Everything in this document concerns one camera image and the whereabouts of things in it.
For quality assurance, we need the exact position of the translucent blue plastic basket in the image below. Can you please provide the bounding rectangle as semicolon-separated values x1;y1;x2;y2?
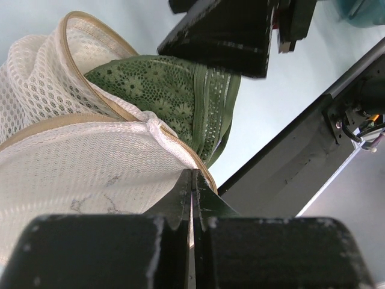
334;0;384;28

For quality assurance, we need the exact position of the round beige mesh laundry bag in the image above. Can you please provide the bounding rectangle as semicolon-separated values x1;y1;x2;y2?
1;11;216;267

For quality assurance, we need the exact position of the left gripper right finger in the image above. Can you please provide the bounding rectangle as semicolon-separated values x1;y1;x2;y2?
191;170;375;288

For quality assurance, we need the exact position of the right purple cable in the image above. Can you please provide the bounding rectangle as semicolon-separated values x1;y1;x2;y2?
359;129;385;153

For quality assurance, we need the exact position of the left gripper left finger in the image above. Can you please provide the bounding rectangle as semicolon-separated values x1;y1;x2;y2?
1;170;191;288

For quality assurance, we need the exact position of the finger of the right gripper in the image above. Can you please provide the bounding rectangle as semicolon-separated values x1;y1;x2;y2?
157;0;277;78
276;0;318;53

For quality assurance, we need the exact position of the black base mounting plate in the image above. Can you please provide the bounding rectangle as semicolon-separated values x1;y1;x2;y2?
218;41;384;217

